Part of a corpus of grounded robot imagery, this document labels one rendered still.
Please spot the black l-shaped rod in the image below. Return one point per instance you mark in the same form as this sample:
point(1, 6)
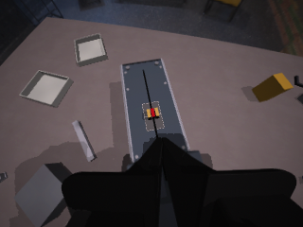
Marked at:
point(296, 81)

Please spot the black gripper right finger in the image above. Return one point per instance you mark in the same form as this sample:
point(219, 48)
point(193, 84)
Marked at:
point(194, 186)

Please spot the light grey flat bar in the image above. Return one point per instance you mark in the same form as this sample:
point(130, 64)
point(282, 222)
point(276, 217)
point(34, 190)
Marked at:
point(89, 153)
point(3, 176)

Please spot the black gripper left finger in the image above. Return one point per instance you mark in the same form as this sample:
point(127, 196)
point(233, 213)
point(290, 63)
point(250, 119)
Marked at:
point(138, 189)

